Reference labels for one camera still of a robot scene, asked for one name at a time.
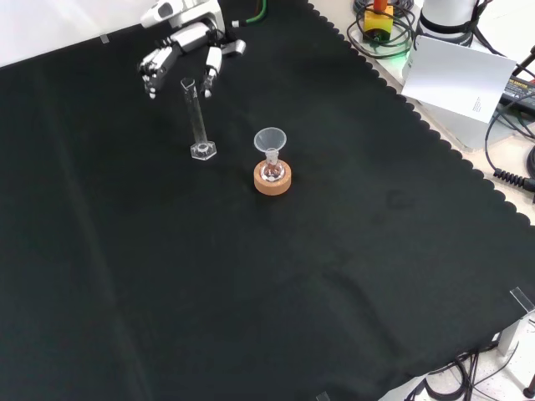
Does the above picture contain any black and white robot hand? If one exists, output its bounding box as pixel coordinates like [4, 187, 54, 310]
[137, 20, 247, 100]

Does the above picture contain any clear graduated cylinder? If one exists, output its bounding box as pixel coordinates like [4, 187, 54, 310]
[180, 77, 218, 162]

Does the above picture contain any clear plastic funnel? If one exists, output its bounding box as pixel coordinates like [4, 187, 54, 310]
[253, 128, 288, 153]

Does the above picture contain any round-bottom glass flask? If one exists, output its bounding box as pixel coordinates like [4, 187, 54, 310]
[259, 149, 286, 182]

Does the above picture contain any yellow stop button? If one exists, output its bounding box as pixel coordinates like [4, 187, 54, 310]
[362, 0, 395, 45]

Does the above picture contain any black cloth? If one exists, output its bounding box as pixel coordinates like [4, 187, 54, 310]
[0, 0, 535, 401]

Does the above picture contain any pale board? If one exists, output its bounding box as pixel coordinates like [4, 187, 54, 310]
[400, 34, 518, 124]

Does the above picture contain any black power adapter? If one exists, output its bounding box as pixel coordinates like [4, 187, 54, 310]
[498, 76, 535, 113]

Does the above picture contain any white bench leg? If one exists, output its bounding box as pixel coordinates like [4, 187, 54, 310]
[496, 313, 535, 357]

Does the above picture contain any green cable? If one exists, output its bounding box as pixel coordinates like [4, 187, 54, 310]
[244, 0, 269, 24]

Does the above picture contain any black looped cable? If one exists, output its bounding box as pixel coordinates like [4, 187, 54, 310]
[345, 0, 419, 59]

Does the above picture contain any cork ring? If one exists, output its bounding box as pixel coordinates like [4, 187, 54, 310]
[252, 160, 293, 195]

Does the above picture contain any grey base plate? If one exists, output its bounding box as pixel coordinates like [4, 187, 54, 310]
[411, 99, 509, 152]

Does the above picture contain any black cable bundle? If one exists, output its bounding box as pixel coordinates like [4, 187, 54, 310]
[403, 325, 535, 401]

